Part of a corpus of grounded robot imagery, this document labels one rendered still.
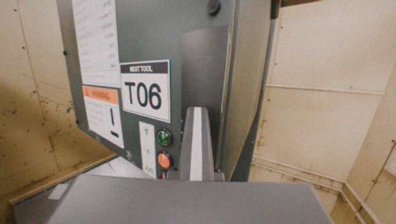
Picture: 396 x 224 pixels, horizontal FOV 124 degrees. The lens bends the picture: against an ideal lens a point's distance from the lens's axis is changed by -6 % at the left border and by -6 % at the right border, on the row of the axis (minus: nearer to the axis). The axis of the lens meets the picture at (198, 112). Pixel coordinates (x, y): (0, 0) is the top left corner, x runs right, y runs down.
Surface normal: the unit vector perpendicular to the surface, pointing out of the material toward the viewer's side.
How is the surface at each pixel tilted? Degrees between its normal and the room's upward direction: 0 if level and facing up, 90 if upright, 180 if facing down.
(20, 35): 90
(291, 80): 90
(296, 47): 90
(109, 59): 90
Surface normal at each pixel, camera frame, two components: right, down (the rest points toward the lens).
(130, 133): -0.49, 0.18
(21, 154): 0.87, 0.16
